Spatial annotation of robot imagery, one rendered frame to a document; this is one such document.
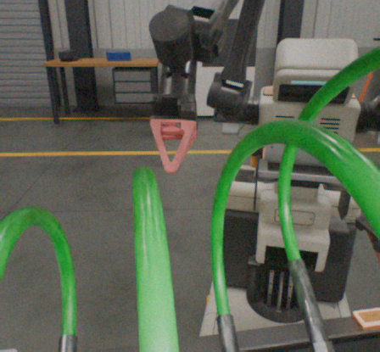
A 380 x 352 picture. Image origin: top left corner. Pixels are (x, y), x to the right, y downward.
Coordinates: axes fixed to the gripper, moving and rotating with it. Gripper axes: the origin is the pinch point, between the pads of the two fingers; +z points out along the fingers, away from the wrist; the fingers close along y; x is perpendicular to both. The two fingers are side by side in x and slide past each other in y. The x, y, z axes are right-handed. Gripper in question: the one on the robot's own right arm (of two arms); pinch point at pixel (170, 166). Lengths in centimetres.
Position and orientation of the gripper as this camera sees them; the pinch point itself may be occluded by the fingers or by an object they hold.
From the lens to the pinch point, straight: 50.5
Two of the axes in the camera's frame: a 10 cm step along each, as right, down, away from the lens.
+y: -0.7, -3.9, -9.2
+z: -0.6, 9.2, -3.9
